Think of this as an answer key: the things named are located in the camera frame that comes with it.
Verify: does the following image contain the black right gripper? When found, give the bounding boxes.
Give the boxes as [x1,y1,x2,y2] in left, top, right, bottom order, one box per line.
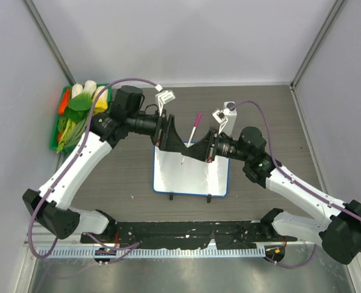
[182,127,252,163]

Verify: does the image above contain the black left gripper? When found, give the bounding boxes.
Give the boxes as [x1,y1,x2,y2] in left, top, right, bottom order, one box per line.
[127,108,188,153]

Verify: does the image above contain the blue-framed whiteboard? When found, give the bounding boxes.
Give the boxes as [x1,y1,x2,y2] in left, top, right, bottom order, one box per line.
[152,146,230,198]

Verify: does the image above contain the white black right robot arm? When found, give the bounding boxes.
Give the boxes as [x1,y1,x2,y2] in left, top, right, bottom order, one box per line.
[186,126,361,264]

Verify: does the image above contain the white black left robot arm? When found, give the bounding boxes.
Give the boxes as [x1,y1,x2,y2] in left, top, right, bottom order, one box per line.
[23,85,186,244]

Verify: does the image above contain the white bottle black cap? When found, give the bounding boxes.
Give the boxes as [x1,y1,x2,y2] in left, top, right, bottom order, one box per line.
[220,101,237,136]

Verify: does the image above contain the yellow white toy napa cabbage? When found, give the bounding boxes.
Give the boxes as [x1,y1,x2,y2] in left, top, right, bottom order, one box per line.
[92,86,109,115]

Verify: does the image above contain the green toy bean bundle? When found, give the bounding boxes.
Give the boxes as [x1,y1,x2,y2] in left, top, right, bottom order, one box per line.
[64,117,88,148]

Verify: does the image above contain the yellow green toy stalks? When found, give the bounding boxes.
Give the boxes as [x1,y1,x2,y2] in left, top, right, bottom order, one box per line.
[56,119,77,153]

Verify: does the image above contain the white green toy cabbage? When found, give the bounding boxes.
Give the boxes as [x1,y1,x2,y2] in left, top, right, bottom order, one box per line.
[82,80,97,98]

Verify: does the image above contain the white toy bok choy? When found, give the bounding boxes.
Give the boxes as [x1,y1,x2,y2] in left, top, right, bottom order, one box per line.
[71,84,84,99]

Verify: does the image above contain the orange toy carrot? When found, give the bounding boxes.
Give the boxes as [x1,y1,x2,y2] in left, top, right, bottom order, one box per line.
[58,88,71,115]

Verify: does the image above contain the green plastic vegetable tray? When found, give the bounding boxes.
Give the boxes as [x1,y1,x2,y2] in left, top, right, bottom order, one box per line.
[49,83,113,151]

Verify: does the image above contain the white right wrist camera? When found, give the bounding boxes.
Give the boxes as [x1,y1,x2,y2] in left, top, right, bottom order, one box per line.
[212,107,230,134]

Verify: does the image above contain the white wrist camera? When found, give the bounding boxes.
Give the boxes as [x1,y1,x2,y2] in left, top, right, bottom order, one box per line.
[212,107,230,134]
[155,90,176,116]

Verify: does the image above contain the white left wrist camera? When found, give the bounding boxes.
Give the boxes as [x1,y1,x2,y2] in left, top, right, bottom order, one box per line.
[155,90,176,116]

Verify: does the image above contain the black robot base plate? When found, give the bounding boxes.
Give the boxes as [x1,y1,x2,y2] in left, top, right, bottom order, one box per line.
[80,220,299,250]

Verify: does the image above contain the white slotted cable duct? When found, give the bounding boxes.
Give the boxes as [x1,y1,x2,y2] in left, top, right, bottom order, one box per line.
[48,245,265,259]

